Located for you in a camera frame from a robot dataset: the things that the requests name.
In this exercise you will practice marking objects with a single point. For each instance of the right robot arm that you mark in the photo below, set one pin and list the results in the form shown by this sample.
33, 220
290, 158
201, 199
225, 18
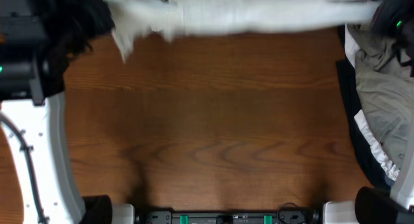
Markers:
391, 19

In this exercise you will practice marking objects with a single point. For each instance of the olive grey garment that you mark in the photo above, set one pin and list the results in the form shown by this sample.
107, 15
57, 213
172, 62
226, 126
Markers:
385, 88

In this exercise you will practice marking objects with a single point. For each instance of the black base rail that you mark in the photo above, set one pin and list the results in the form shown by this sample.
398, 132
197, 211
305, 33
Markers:
288, 213

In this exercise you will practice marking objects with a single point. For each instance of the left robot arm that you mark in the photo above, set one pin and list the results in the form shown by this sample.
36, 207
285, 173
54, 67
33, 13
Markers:
39, 39

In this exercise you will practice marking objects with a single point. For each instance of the white garment under pile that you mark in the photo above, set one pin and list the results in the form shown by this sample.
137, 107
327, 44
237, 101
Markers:
375, 146

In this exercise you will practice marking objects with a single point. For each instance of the white t-shirt with black print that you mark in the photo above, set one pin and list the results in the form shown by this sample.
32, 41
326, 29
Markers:
128, 20

